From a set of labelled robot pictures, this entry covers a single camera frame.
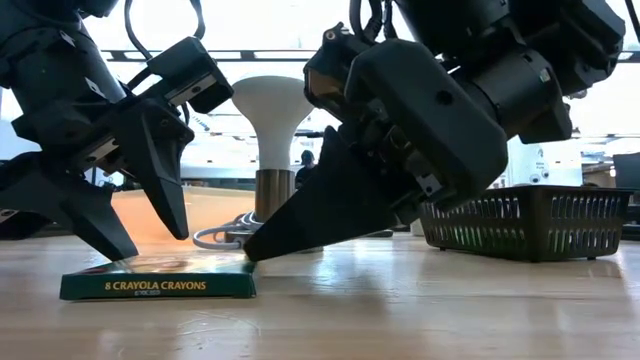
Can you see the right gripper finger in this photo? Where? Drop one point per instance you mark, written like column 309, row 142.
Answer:
column 325, row 210

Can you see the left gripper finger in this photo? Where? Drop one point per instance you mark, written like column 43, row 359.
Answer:
column 160, row 160
column 75, row 200

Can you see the white dome brass lamp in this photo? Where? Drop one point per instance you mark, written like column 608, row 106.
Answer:
column 272, row 115

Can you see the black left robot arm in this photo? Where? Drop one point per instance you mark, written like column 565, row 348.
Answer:
column 50, row 60

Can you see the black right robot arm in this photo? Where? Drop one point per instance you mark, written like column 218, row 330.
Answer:
column 550, row 85

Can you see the person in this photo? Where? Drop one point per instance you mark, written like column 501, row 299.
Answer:
column 306, row 170

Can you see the orange plastic bin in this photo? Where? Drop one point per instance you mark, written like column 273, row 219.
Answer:
column 220, row 210

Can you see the grey plastic bin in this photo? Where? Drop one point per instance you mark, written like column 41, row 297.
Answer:
column 416, row 227

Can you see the black bar with light strips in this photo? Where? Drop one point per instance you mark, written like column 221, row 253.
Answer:
column 250, row 55

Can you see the black mesh basket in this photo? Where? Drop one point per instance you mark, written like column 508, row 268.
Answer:
column 550, row 225

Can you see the black computer monitor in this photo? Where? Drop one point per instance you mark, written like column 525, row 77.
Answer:
column 627, row 170

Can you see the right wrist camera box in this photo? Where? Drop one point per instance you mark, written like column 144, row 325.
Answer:
column 325, row 60

